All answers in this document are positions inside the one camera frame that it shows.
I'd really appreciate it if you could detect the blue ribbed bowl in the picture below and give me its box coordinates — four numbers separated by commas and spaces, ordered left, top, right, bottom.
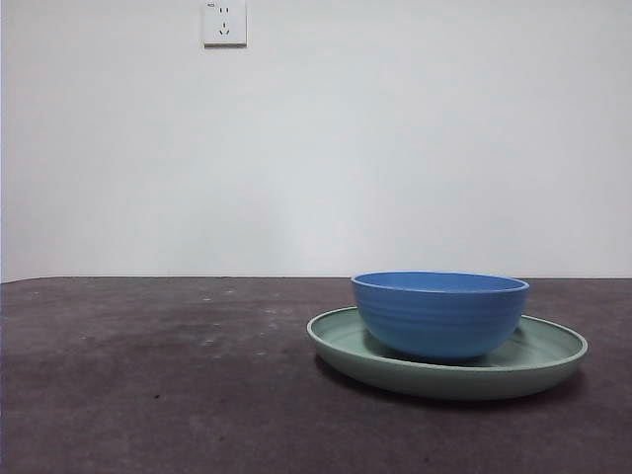
351, 271, 530, 360

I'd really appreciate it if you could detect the pale green plate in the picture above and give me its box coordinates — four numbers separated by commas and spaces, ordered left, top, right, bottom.
306, 305, 590, 401

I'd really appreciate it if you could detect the white wall socket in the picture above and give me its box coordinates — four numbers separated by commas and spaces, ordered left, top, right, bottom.
202, 0, 248, 49

